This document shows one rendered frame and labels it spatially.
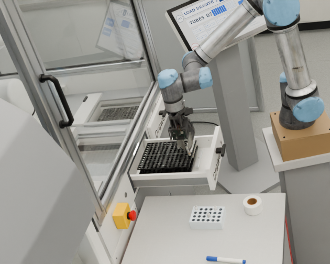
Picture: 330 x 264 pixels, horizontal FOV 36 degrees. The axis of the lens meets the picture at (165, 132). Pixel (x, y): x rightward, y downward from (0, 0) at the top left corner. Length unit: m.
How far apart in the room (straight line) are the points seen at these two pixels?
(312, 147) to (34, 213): 1.39
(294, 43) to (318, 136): 0.46
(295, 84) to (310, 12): 2.98
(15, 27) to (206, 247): 1.00
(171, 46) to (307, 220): 1.86
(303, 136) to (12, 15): 1.23
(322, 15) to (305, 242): 2.76
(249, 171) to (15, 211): 2.43
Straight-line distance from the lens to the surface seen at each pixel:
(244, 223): 1.91
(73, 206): 1.10
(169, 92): 1.83
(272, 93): 4.07
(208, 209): 1.94
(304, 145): 2.12
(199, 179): 1.97
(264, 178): 3.19
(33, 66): 1.48
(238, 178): 3.22
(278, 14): 1.74
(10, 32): 1.42
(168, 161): 2.05
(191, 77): 1.82
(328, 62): 4.41
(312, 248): 2.58
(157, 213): 2.04
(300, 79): 1.89
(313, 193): 2.34
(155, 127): 2.30
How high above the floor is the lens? 2.11
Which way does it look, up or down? 33 degrees down
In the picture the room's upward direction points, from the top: 16 degrees counter-clockwise
